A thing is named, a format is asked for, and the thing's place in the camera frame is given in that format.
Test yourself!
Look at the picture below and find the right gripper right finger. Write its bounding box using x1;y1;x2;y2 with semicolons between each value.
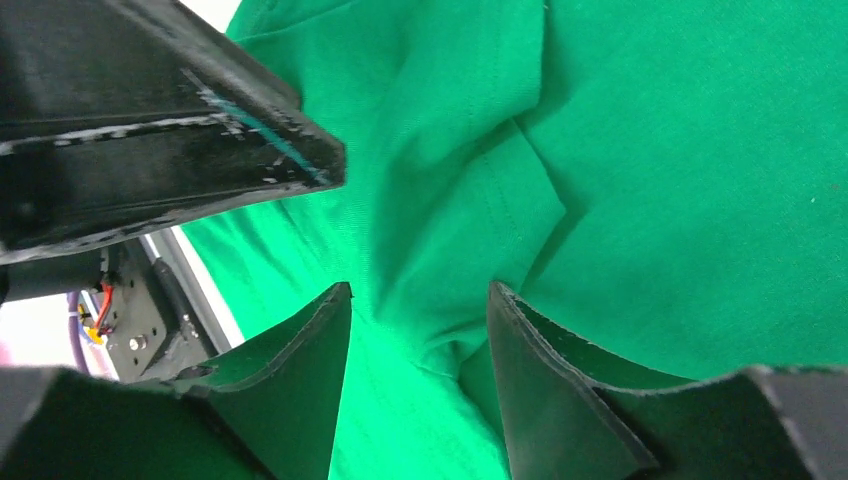
487;282;847;479

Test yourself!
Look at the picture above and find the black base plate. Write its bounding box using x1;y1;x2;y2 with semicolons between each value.
101;227;244;383

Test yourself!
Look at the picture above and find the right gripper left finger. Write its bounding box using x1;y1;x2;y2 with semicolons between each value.
1;282;352;479

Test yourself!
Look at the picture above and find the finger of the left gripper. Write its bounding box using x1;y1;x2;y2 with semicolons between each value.
1;1;346;264

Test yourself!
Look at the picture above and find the green t-shirt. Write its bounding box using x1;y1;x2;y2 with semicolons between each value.
185;1;847;479

